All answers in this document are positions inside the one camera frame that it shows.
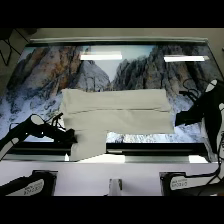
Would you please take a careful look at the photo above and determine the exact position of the cream shirt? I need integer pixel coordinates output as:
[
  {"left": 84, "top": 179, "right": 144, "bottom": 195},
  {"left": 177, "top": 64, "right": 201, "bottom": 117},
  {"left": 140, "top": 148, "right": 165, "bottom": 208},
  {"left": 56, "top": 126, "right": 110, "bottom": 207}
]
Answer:
[{"left": 59, "top": 87, "right": 176, "bottom": 163}]

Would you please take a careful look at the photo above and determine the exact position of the black cable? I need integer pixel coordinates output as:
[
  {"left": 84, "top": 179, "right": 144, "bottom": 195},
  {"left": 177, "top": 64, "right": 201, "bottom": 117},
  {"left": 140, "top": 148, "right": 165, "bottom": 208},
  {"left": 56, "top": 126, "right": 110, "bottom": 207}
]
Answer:
[{"left": 196, "top": 131, "right": 224, "bottom": 197}]

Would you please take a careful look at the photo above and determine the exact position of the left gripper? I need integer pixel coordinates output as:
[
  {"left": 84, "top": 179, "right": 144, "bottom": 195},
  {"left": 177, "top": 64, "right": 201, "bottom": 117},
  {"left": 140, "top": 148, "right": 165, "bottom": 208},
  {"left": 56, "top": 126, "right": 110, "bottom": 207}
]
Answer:
[{"left": 62, "top": 129, "right": 79, "bottom": 145}]

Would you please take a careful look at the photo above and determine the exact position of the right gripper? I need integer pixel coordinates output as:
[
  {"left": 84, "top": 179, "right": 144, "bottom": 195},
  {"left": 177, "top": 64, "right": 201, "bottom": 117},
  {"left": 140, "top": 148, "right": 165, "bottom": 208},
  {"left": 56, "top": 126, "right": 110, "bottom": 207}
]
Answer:
[{"left": 174, "top": 108, "right": 202, "bottom": 127}]

